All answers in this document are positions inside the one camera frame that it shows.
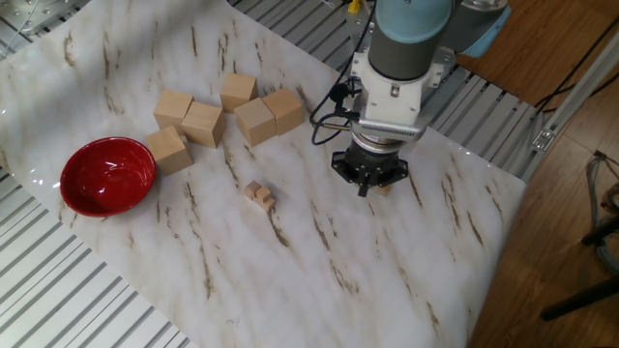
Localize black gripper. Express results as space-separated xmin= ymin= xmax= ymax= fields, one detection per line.
xmin=330 ymin=143 xmax=410 ymax=198

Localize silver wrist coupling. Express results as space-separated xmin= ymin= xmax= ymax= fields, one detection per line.
xmin=348 ymin=132 xmax=405 ymax=156

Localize large wooden cube block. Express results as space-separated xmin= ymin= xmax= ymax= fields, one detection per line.
xmin=233 ymin=97 xmax=279 ymax=148
xmin=180 ymin=101 xmax=227 ymax=150
xmin=153 ymin=90 xmax=195 ymax=136
xmin=220 ymin=72 xmax=260 ymax=114
xmin=261 ymin=87 xmax=305 ymax=136
xmin=144 ymin=125 xmax=194 ymax=177

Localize glossy marble pattern mat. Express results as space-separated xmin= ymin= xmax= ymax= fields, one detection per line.
xmin=0 ymin=0 xmax=528 ymax=348

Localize black stand legs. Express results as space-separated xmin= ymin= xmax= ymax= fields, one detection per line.
xmin=539 ymin=212 xmax=619 ymax=323

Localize red glossy bowl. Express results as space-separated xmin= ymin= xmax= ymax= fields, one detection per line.
xmin=59 ymin=136 xmax=158 ymax=218

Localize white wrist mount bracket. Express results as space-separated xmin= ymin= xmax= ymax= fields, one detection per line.
xmin=350 ymin=50 xmax=446 ymax=142

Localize black gripper cable bundle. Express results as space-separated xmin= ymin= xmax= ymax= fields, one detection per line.
xmin=309 ymin=0 xmax=378 ymax=147

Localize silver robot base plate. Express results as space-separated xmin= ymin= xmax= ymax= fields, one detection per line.
xmin=425 ymin=45 xmax=458 ymax=91

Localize thin black floor cables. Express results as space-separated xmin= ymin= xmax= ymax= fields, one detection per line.
xmin=533 ymin=14 xmax=619 ymax=115

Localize aluminium frame post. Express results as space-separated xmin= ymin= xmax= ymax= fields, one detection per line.
xmin=519 ymin=28 xmax=619 ymax=184

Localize grey cable bundle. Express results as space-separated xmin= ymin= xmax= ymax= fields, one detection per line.
xmin=583 ymin=149 xmax=619 ymax=276

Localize silver perforated mount plate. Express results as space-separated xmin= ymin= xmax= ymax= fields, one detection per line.
xmin=0 ymin=0 xmax=93 ymax=38

